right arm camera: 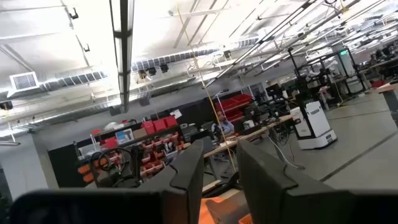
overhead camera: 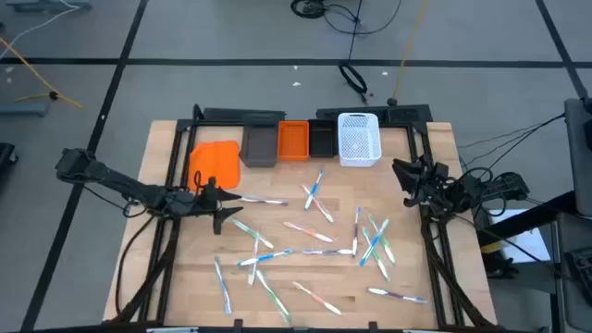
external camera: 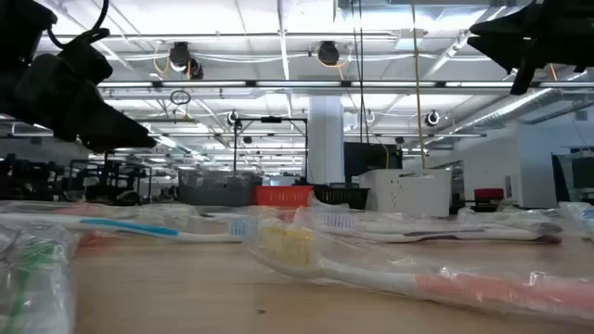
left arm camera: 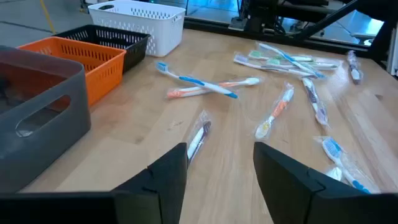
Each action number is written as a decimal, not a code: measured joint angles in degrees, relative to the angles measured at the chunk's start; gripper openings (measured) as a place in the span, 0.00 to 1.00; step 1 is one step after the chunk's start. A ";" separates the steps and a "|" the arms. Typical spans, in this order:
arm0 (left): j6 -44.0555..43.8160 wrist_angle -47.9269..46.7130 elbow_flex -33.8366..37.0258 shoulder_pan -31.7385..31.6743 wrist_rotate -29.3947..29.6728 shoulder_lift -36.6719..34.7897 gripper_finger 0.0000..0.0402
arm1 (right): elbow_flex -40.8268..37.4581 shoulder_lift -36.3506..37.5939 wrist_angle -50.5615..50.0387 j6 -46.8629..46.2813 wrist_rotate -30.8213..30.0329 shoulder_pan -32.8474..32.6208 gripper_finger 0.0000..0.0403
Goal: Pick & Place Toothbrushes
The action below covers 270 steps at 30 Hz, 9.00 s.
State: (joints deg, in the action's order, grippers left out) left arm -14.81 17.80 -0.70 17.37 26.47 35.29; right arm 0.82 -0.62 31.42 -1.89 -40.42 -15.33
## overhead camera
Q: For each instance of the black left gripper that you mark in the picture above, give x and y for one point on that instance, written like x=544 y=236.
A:
x=203 y=203

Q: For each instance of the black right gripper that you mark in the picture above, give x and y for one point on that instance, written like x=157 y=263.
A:
x=430 y=185

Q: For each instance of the purple white toothbrush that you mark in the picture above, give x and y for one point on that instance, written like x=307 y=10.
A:
x=328 y=252
x=398 y=296
x=263 y=201
x=356 y=231

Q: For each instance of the green white toothbrush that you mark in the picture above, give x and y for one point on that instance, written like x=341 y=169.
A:
x=274 y=297
x=390 y=254
x=384 y=270
x=252 y=233

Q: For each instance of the blue white toothbrush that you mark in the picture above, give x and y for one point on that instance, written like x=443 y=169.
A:
x=314 y=189
x=273 y=255
x=222 y=287
x=367 y=253

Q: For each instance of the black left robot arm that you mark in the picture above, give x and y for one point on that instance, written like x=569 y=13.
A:
x=115 y=180

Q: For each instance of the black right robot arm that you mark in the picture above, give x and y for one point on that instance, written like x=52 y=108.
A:
x=467 y=192

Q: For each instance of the grey plastic bin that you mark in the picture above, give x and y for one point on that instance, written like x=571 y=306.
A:
x=259 y=148

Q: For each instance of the white perforated basket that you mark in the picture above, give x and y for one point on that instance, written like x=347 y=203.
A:
x=358 y=139

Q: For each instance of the orange plastic bin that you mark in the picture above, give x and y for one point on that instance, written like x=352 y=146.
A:
x=293 y=141

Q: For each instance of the black plastic bin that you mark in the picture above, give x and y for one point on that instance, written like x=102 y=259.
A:
x=322 y=139

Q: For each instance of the black diagonal beam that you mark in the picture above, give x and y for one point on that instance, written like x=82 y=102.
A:
x=527 y=217

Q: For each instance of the white sheet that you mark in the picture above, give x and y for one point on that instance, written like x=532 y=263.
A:
x=522 y=240

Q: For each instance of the black keyboard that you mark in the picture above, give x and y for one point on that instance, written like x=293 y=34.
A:
x=582 y=273

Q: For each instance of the grey stand base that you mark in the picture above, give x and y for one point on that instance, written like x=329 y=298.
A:
x=46 y=5
x=23 y=109

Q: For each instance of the black perforated mount plate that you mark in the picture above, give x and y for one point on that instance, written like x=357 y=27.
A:
x=407 y=113
x=222 y=115

